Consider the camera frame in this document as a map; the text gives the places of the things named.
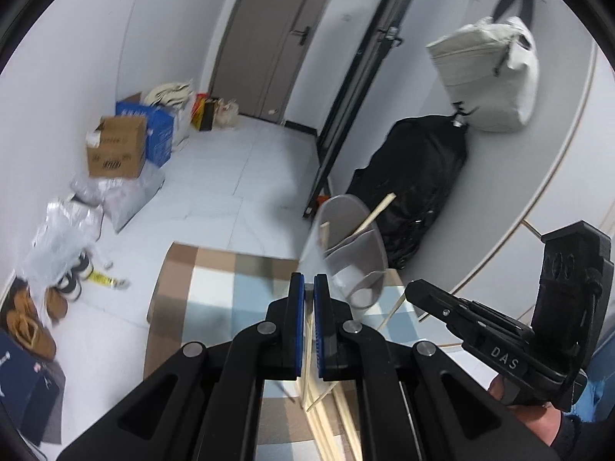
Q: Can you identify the checkered tablecloth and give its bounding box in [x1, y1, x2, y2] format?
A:
[144, 242, 462, 461]

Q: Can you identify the brown fuzzy slipper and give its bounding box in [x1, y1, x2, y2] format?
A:
[45, 285, 69, 323]
[6, 308, 57, 362]
[10, 281, 37, 318]

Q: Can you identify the crumpled grey plastic bag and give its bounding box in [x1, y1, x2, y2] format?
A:
[71, 175, 106, 205]

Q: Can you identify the brown cardboard box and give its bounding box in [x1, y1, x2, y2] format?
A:
[86, 115, 148, 179]

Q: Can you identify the grey door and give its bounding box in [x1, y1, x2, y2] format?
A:
[209, 0, 347, 123]

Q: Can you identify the black paper bag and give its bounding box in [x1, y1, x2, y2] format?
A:
[199, 98, 217, 131]

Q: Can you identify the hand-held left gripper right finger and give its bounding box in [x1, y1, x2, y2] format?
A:
[313, 273, 563, 461]

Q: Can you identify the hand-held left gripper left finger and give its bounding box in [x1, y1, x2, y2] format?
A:
[57, 272, 307, 461]

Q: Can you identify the person's right hand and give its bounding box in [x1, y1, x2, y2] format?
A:
[487, 375, 563, 447]

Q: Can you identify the black backpack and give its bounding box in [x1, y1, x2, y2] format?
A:
[346, 114, 469, 270]

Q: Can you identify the person's blue jeans leg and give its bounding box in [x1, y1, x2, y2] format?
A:
[574, 341, 615, 423]

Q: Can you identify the person's right forearm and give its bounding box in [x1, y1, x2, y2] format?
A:
[543, 410, 608, 461]

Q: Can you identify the cream cloth bag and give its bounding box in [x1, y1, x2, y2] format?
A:
[144, 81, 195, 109]

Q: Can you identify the silver door handle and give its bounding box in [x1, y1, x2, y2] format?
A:
[377, 24, 402, 49]

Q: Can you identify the blue cardboard box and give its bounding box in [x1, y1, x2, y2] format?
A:
[115, 91, 176, 168]

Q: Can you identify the beige plastic bag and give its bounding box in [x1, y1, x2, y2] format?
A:
[214, 98, 241, 128]

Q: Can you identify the black and white sneaker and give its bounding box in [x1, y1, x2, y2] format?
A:
[72, 252, 94, 279]
[55, 274, 82, 302]

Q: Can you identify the grey hanging bag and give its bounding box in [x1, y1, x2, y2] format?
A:
[426, 0, 540, 133]

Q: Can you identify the red snack packet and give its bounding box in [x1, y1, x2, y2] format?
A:
[191, 92, 212, 128]

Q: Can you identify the clear plastic bag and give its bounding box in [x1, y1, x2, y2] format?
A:
[22, 199, 104, 289]

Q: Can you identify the grey plastic mailing bag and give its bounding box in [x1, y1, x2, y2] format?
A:
[103, 163, 166, 234]

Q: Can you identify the white utensil holder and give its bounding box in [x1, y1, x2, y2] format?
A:
[314, 194, 387, 309]

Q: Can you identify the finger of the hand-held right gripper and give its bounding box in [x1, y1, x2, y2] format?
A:
[461, 298, 533, 342]
[406, 282, 481, 345]

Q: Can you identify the dark blue shoe box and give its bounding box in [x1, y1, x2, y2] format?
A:
[0, 329, 65, 447]

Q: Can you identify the black door frame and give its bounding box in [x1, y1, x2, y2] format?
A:
[303, 0, 419, 222]

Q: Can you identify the white plastic bag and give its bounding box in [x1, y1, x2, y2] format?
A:
[170, 101, 195, 149]

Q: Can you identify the bunch of wooden chopsticks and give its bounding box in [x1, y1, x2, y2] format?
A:
[295, 377, 363, 461]

